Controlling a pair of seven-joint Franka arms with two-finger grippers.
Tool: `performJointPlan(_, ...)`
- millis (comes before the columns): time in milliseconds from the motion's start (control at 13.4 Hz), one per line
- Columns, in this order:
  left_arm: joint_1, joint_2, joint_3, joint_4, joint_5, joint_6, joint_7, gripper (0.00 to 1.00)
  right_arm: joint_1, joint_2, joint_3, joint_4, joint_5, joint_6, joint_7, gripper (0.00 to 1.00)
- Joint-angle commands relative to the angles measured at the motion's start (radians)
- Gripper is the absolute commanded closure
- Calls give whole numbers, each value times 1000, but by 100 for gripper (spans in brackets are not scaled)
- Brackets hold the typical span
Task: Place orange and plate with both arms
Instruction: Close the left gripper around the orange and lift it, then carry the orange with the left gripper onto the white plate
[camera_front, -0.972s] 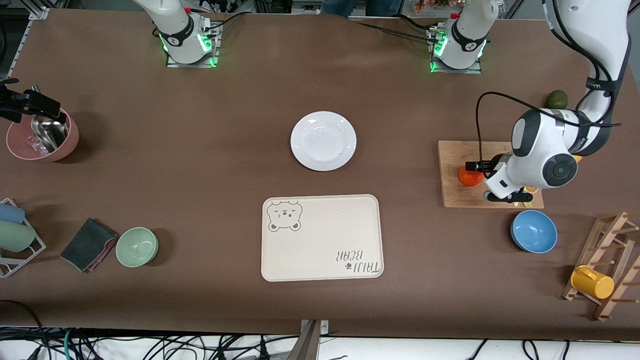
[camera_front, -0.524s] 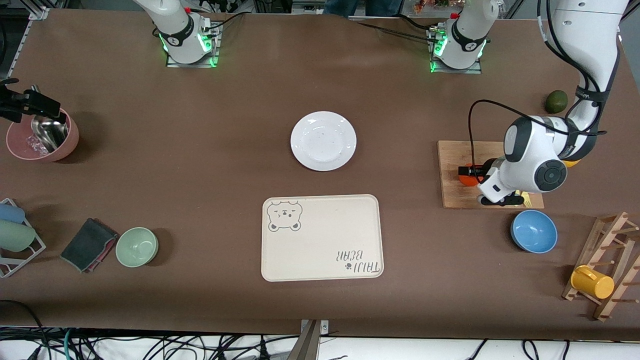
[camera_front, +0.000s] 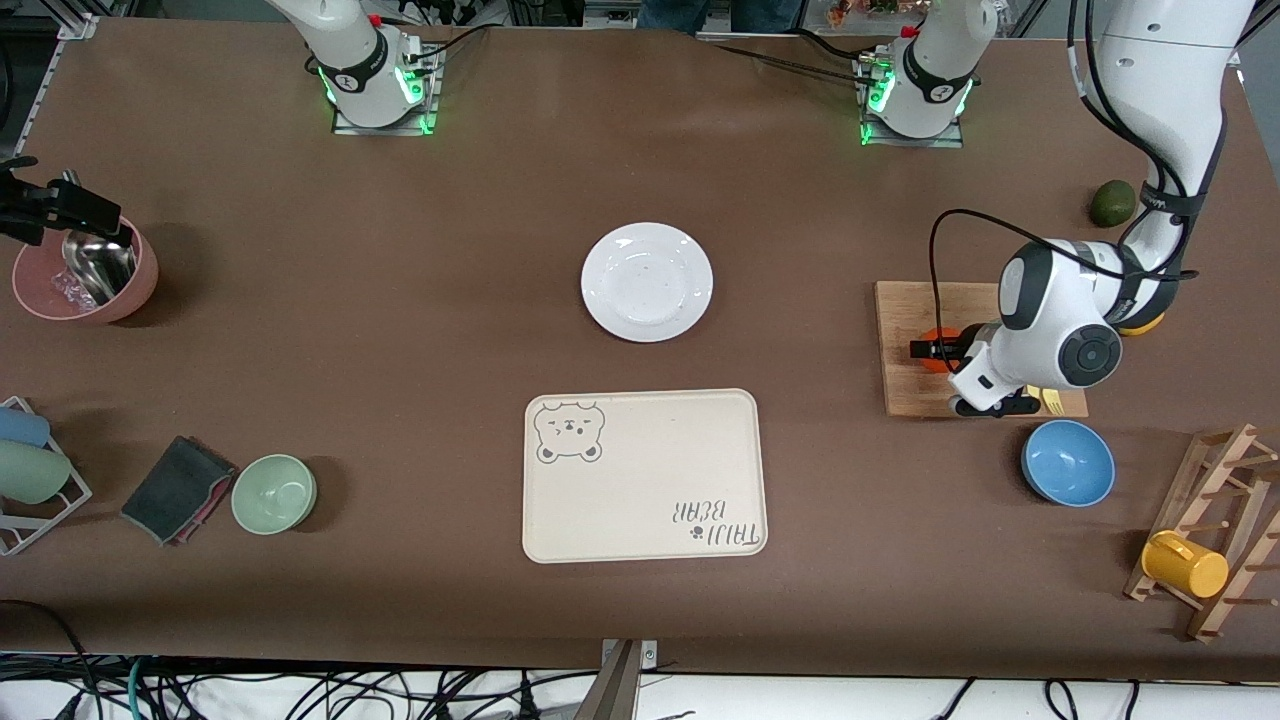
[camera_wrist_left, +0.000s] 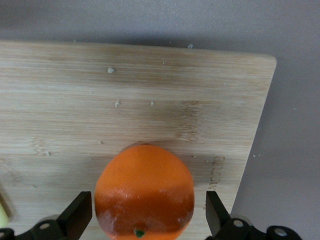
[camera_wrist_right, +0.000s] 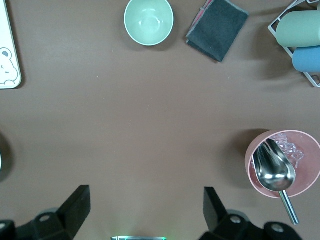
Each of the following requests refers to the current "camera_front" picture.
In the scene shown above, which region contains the aluminium frame rail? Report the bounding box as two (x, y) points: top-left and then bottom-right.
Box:
(0, 12), (101, 191)

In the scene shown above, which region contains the wooden mug rack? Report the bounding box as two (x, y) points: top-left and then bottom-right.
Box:
(1123, 423), (1280, 643)

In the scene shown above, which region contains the white round plate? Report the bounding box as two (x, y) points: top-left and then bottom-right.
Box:
(581, 222), (714, 343)

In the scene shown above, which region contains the cream tray with bear print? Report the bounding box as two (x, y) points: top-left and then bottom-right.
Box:
(522, 388), (769, 565)

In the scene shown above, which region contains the teal cable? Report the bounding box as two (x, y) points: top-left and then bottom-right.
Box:
(126, 655), (155, 720)

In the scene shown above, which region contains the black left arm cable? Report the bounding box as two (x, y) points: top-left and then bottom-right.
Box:
(928, 0), (1199, 346)

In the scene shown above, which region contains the white wire rack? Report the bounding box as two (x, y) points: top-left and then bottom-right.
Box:
(0, 396), (93, 557)

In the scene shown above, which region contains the wooden cutting board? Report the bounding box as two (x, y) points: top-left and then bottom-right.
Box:
(875, 281), (1089, 418)

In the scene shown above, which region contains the pale green cup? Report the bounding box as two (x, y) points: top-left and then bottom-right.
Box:
(0, 440), (73, 505)

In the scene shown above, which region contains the orange fruit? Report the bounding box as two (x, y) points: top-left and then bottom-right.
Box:
(918, 324), (989, 375)

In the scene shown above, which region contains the metal scoop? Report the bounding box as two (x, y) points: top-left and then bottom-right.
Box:
(60, 170), (138, 306)

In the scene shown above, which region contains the pale green bowl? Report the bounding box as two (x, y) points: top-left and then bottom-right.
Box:
(231, 454), (318, 536)

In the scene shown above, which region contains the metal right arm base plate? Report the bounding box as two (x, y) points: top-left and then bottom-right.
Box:
(330, 40), (441, 137)

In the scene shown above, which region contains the dark green avocado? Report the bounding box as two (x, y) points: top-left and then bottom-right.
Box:
(1089, 179), (1138, 229)

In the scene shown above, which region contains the pink bowl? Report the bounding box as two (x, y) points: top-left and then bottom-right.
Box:
(12, 215), (159, 324)

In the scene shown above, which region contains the person in blue jeans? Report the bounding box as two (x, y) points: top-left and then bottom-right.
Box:
(635, 0), (803, 35)

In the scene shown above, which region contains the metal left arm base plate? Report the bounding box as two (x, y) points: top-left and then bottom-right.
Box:
(856, 55), (966, 149)

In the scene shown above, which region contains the blue bowl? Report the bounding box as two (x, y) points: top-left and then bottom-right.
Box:
(1021, 419), (1116, 508)

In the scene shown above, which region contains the grey metal bracket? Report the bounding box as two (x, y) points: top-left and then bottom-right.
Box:
(575, 638), (661, 720)

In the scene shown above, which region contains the yellow mug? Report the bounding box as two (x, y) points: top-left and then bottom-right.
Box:
(1141, 530), (1230, 600)

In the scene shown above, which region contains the blue cup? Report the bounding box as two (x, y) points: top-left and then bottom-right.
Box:
(0, 406), (51, 448)

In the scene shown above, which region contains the dark grey folded cloth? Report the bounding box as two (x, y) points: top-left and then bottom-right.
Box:
(121, 436), (238, 547)

